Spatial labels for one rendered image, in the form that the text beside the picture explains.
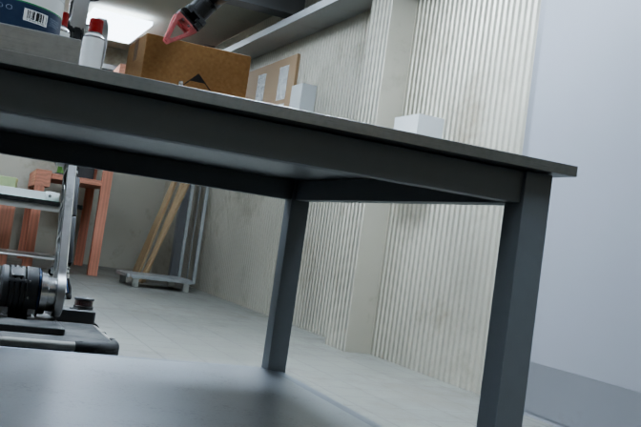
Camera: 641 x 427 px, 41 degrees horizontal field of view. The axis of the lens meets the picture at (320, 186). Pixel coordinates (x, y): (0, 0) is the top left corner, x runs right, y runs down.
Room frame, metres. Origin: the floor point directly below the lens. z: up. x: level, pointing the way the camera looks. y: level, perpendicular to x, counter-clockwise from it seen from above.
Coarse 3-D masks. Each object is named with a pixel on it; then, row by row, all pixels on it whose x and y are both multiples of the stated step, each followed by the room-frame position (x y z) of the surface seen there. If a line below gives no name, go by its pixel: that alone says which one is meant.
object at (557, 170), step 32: (0, 64) 1.22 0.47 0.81; (32, 64) 1.22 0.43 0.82; (64, 64) 1.24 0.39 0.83; (160, 96) 1.32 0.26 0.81; (192, 96) 1.31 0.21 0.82; (224, 96) 1.33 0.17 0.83; (0, 128) 2.30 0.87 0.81; (32, 128) 2.17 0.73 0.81; (64, 128) 2.05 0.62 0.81; (320, 128) 1.42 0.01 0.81; (352, 128) 1.42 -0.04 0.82; (384, 128) 1.44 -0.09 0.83; (192, 160) 2.49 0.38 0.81; (224, 160) 2.33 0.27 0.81; (256, 160) 2.19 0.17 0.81; (480, 160) 1.55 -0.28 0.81; (512, 160) 1.54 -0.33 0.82; (544, 160) 1.56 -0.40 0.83
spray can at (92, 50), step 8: (96, 24) 2.06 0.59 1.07; (88, 32) 2.06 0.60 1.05; (96, 32) 2.06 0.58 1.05; (88, 40) 2.05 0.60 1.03; (96, 40) 2.05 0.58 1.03; (104, 40) 2.07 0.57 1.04; (88, 48) 2.05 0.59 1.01; (96, 48) 2.05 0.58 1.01; (80, 56) 2.06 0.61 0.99; (88, 56) 2.05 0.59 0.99; (96, 56) 2.05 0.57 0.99; (80, 64) 2.05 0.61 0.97; (88, 64) 2.05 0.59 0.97; (96, 64) 2.06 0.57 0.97
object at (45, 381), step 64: (128, 128) 1.32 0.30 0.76; (192, 128) 1.36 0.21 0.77; (256, 128) 1.40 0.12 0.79; (256, 192) 2.66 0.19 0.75; (320, 192) 2.51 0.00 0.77; (384, 192) 2.13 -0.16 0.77; (448, 192) 1.57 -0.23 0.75; (512, 192) 1.59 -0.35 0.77; (512, 256) 1.60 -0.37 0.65; (512, 320) 1.59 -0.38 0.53; (0, 384) 1.93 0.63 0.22; (64, 384) 2.02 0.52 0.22; (128, 384) 2.13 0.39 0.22; (192, 384) 2.25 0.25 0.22; (256, 384) 2.39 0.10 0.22; (512, 384) 1.60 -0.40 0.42
